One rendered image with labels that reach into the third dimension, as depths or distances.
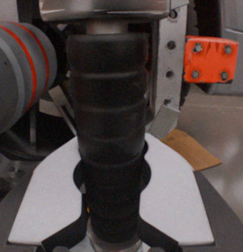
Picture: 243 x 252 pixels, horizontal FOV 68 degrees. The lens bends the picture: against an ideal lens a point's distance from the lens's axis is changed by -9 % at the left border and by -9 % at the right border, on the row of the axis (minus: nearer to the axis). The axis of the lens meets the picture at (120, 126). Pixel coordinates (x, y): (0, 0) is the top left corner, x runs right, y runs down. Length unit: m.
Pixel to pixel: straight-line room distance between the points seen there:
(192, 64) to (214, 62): 0.04
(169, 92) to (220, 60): 0.09
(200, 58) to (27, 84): 0.24
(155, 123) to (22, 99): 0.21
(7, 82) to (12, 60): 0.03
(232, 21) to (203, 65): 0.21
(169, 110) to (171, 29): 0.13
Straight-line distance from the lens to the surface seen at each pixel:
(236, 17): 0.51
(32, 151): 0.53
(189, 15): 0.40
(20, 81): 0.23
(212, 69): 0.33
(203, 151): 1.65
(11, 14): 0.34
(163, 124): 0.34
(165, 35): 0.30
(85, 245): 0.78
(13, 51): 0.23
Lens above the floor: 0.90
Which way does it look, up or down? 28 degrees down
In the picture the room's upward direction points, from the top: 1 degrees counter-clockwise
